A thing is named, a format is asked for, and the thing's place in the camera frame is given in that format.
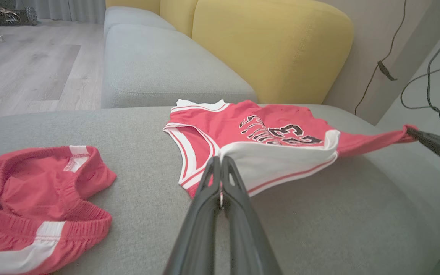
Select thin black looped cable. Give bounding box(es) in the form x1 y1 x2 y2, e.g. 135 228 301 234
400 59 440 115

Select medium grey sofa seat cushion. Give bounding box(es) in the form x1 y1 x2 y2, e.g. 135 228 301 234
101 24 258 109

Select red basketball jersey white sleeves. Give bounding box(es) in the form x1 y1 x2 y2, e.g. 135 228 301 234
163 99 419 198

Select thin black cable with tie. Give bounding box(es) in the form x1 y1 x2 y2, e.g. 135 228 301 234
354 0 408 116

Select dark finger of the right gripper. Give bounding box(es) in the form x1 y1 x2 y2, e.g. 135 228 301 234
406 127 440 161

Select small grey sofa seat cushion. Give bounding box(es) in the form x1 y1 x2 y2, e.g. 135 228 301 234
104 6 177 39

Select large yellow sofa back cushion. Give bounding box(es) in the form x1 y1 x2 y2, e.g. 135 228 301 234
192 0 354 105

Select large grey sofa seat cushion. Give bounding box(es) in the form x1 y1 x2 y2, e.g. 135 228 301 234
0 103 440 275

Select narrow yellow sofa back cushion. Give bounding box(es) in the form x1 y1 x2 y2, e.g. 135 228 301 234
160 0 199 38
105 0 161 15

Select red and white shirt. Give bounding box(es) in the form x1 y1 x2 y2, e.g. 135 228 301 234
0 145 117 275

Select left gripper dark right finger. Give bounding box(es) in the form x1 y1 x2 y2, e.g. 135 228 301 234
220 156 282 275

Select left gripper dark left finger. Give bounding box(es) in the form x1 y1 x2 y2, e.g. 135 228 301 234
164 156 222 275

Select light grey curtain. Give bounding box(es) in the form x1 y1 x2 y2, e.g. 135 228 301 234
16 0 107 24

